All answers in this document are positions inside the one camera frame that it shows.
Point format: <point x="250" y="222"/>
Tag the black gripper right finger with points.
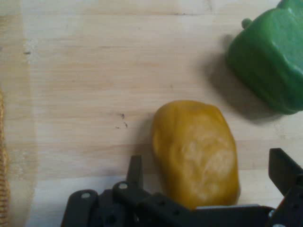
<point x="288" y="175"/>

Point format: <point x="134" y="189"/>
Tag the yellow-brown potato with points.
<point x="196" y="151"/>

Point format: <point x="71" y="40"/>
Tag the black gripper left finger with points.
<point x="142" y="203"/>

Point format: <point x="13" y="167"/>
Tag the woven wicker basket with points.
<point x="3" y="165"/>

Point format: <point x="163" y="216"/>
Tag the green bell pepper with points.
<point x="270" y="61"/>

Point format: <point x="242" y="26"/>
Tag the bamboo cutting board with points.
<point x="94" y="71"/>

